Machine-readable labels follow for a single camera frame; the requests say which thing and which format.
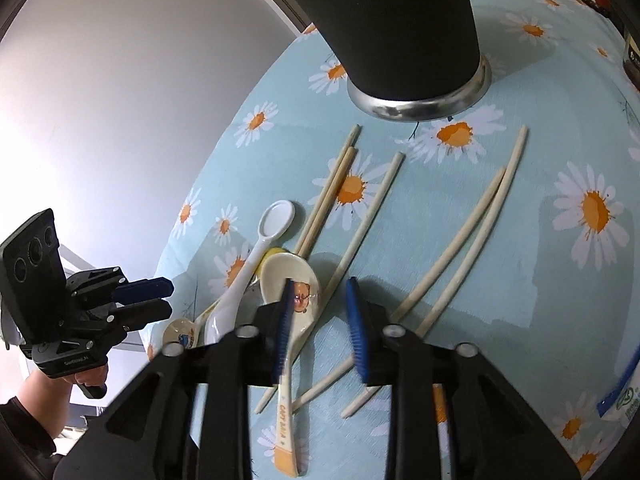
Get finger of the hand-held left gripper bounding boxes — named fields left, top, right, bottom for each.
left=107, top=299, right=172, bottom=331
left=112, top=277, right=175, bottom=303

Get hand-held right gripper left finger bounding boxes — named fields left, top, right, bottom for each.
left=52, top=277, right=301, bottom=480

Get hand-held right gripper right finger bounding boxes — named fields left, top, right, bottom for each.
left=345, top=276, right=583, bottom=480

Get small printed ceramic spoon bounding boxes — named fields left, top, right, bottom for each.
left=162, top=300, right=223, bottom=356

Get cream bear print spoon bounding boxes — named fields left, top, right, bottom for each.
left=259, top=252, right=319, bottom=478

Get plain white ceramic spoon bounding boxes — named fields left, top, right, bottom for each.
left=202, top=200, right=297, bottom=348

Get pale wooden chopstick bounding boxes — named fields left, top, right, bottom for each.
left=255, top=151, right=407, bottom=415
left=341, top=125, right=529, bottom=418

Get chopsticks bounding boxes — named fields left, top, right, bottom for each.
left=291, top=167, right=507, bottom=412

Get black utensil holder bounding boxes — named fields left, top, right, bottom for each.
left=260, top=0, right=493, bottom=122

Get person's left forearm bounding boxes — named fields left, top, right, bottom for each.
left=0, top=395, right=60, bottom=457

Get person's left hand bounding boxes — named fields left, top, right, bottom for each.
left=22, top=364, right=109, bottom=442

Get small yellow utensil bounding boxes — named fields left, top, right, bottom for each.
left=257, top=247, right=288, bottom=275

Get blue daisy tablecloth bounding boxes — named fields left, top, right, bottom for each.
left=147, top=0, right=640, bottom=480

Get white and blue package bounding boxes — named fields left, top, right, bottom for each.
left=597, top=375, right=640, bottom=421

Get dark glass jar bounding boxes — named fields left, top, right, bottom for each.
left=622, top=30, right=640, bottom=86

